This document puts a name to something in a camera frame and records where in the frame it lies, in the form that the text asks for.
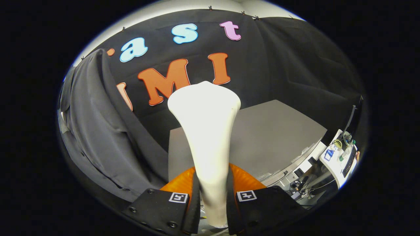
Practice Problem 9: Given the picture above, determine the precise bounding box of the grey collared shirt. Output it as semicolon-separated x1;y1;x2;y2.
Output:
58;49;169;202

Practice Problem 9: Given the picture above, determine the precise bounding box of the grey drawer cabinet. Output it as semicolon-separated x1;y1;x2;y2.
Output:
168;99;328;194

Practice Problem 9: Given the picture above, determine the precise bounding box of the black keyboard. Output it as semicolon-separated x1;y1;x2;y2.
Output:
342;147;359;178

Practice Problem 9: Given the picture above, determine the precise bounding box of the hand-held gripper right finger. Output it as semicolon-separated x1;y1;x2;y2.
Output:
226;163;307;236

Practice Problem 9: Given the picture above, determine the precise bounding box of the white garment steamer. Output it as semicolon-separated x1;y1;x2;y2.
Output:
167;81;242;228

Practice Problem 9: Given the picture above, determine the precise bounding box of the clear green-tinted bottle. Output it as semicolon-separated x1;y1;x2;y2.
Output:
339;146;352;162

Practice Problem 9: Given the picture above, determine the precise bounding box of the black computer monitor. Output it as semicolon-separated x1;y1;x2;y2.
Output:
343;95;365;138

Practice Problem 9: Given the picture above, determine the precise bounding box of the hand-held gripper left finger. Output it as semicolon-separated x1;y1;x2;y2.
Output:
122;166;201;236

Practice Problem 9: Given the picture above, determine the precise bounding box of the tangle of black cables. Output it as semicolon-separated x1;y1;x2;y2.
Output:
287;164;338;205

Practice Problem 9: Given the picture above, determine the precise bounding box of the white side desk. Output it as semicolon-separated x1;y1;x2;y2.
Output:
320;129;360;190

